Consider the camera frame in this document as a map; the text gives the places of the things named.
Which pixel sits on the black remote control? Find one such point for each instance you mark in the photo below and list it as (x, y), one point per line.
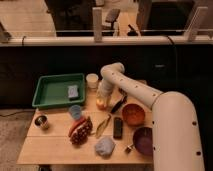
(118, 128)

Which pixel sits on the white horizontal rail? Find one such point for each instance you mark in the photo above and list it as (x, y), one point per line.
(106, 41)

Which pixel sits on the grey blue cloth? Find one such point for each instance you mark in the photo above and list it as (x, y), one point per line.
(104, 147)

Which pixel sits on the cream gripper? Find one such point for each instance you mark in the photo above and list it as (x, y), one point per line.
(102, 100)

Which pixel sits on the small metal clip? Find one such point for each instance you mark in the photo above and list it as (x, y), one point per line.
(129, 148)

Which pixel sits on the purple bowl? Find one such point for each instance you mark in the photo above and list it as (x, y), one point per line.
(142, 140)

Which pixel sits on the metal cup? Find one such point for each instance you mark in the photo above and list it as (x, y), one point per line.
(42, 122)

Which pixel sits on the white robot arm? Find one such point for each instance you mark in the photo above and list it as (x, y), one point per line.
(175, 129)

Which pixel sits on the black office chair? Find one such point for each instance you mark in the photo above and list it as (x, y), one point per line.
(111, 18)

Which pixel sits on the orange bowl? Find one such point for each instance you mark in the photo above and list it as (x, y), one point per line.
(133, 114)

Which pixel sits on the green plastic tray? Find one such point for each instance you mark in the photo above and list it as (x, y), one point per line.
(52, 91)

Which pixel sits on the blue plastic cup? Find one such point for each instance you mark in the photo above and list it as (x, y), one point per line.
(75, 112)

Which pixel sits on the yellow red apple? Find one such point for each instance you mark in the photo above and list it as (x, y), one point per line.
(101, 105)

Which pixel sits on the blue sponge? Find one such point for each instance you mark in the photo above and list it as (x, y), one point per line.
(73, 92)

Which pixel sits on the white paper cup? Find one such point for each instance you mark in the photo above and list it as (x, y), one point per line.
(92, 80)

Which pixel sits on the black handled brush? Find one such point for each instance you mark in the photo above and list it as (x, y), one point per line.
(122, 101)

